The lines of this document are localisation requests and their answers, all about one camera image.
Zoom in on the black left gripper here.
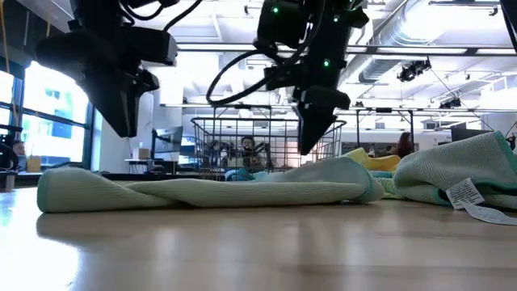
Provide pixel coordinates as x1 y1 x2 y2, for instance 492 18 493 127
34 29 161 139

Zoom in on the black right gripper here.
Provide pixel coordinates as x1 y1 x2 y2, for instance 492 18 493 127
293 86 352 156

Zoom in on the light blue microfiber towel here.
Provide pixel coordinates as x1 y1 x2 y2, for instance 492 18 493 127
223 167 270 183

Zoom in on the lime green fluffy towel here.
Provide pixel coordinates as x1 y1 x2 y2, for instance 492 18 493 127
376 177 407 200

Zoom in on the pale green microfiber towel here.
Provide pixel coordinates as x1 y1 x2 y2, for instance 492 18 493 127
36 156 386 214

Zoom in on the lime green cloth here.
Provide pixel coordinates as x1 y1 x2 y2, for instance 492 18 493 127
393 129 517 226

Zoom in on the yellow microfiber towel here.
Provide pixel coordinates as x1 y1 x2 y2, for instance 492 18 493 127
343 146 402 173

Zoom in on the black metal stand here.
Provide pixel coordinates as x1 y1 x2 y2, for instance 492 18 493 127
354 106 418 151

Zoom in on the black computer monitor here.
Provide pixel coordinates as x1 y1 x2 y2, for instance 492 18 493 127
150 125 185 164

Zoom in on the white desk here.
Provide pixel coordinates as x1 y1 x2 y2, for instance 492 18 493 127
124 158 179 175

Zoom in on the large window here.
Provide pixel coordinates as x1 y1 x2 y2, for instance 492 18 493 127
0 60 96 167

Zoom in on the person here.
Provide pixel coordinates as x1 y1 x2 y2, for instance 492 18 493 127
237 135 266 171
393 131 415 160
11 138 27 158

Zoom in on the yellow box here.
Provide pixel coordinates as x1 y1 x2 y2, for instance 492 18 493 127
25 154 43 174

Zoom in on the black chair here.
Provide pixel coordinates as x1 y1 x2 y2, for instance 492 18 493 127
0 123 23 192

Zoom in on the small black ceiling rig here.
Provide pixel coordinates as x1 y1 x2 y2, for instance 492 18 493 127
439 96 463 110

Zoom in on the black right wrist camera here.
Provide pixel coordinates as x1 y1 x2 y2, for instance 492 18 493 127
263 64 302 92

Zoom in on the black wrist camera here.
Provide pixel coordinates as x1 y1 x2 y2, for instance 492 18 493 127
263 64 302 92
120 25 179 68

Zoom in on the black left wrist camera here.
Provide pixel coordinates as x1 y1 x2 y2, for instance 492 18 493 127
120 25 179 68

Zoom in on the black aluminium table frame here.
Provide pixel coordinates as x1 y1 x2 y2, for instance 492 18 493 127
17 171 228 182

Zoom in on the wire basket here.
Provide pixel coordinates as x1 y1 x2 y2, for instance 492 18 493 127
190 116 348 181

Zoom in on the silver ceiling air duct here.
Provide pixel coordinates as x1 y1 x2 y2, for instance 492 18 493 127
338 0 436 85

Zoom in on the long ceiling light rail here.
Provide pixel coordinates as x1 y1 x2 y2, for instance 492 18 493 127
175 41 517 57

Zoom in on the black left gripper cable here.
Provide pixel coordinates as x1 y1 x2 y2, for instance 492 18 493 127
120 0 204 34

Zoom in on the black ceiling camera rig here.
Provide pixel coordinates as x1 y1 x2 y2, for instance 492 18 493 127
396 57 433 83

